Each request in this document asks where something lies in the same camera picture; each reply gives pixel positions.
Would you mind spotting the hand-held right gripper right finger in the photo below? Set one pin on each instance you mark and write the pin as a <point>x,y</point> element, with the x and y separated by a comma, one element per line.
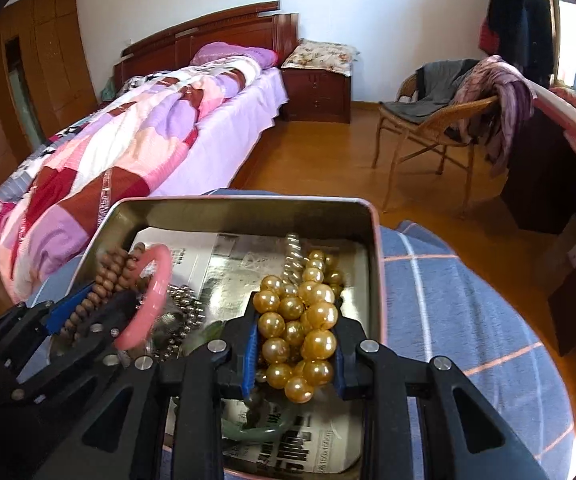
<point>339,365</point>

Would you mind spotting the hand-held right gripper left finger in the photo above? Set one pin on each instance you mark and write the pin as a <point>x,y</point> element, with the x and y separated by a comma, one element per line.
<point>252,360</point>

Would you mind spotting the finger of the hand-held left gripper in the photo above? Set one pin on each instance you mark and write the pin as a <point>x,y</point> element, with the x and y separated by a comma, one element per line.
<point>113,310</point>
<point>65,310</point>

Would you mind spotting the twisted green jade bangle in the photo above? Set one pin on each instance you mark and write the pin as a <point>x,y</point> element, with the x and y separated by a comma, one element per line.
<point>212,331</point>

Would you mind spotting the pink bangle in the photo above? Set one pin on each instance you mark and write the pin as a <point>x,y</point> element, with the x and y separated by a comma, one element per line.
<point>160,280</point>

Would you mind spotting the smooth green jade bangle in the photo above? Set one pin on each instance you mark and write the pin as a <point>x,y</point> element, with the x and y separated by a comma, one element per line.
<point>258,430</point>

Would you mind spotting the pink tin box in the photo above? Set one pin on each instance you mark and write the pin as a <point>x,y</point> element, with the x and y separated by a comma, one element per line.
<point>118,220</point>

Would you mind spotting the newspaper sheet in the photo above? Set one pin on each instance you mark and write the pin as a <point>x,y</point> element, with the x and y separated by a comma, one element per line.
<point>228,270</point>

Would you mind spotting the patchwork quilt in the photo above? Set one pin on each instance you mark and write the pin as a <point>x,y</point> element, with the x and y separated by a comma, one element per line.
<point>118,135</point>

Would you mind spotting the purple bed sheet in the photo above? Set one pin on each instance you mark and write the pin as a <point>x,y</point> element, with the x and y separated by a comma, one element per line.
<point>238,135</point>

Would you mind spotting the green cloth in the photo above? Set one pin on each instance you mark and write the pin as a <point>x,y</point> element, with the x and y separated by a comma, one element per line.
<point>107,91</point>

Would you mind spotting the wicker chair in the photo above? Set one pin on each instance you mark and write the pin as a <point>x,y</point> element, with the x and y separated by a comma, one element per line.
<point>428,135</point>

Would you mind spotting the brown wooden wardrobe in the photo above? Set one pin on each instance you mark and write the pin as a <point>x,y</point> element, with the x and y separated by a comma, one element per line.
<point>43,60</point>

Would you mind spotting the dark wooden nightstand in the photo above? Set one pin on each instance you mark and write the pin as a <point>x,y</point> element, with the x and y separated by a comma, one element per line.
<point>318,97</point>

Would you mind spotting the dark wooden desk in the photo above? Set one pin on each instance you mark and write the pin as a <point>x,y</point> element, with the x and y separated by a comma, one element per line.
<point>548,185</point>

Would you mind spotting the purple pillow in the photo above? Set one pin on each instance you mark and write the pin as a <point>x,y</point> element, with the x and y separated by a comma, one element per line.
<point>233,55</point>

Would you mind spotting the dark grey garment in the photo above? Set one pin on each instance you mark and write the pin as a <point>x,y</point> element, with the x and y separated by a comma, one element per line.
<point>433,85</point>

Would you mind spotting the floral cushion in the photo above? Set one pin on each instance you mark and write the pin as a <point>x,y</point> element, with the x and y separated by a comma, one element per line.
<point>318,55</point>

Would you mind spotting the purple pink garment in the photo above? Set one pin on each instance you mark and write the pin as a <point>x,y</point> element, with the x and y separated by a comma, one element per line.
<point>503,100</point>

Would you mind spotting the hanging dark coats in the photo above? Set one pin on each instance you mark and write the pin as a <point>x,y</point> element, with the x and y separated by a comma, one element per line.
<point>518,25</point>

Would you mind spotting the dark wooden bed frame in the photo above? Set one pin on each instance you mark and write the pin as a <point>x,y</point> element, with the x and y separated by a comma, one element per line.
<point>188,40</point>

